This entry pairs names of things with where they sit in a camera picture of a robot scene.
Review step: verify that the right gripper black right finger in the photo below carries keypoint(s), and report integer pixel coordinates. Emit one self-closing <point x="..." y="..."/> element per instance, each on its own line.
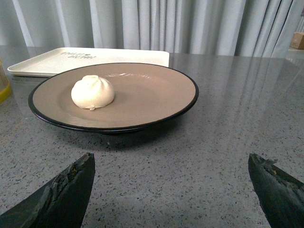
<point x="280" y="195"/>

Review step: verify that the brown plate with black rim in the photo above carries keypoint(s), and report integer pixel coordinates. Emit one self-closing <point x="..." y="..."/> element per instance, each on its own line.
<point x="144" y="95"/>

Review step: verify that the grey pleated curtain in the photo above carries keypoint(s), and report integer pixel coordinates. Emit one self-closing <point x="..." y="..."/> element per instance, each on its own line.
<point x="250" y="28"/>

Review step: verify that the white rectangular tray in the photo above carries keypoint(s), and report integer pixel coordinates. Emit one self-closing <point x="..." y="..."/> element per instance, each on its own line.
<point x="63" y="59"/>

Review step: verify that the yellow-rimmed wooden steamer basket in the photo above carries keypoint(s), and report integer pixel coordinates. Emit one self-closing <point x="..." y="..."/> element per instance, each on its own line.
<point x="5" y="87"/>

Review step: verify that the white steamed bun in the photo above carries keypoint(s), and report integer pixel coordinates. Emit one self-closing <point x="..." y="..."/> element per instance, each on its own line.
<point x="92" y="92"/>

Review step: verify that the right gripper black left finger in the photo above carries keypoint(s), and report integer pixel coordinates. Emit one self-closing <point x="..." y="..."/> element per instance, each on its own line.
<point x="60" y="203"/>

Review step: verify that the brown cardboard box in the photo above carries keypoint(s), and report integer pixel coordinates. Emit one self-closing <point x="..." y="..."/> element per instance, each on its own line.
<point x="297" y="41"/>

